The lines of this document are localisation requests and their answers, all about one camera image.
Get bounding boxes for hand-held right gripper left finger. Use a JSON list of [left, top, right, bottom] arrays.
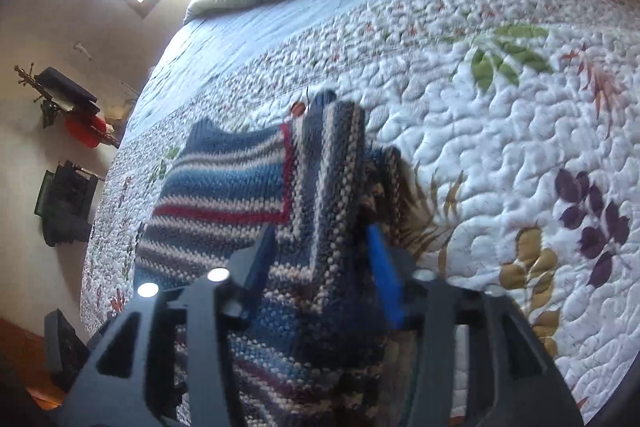
[[59, 225, 277, 427]]

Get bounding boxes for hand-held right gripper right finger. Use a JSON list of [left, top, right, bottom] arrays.
[[366, 225, 585, 427]]

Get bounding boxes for striped knitted sweater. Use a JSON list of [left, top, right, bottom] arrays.
[[135, 89, 418, 427]]

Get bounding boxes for floral quilted bedspread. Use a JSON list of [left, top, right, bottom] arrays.
[[80, 0, 640, 427]]

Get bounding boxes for black box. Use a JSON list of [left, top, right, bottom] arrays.
[[44, 308, 93, 393]]

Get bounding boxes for black bag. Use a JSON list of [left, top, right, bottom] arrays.
[[14, 64, 101, 128]]

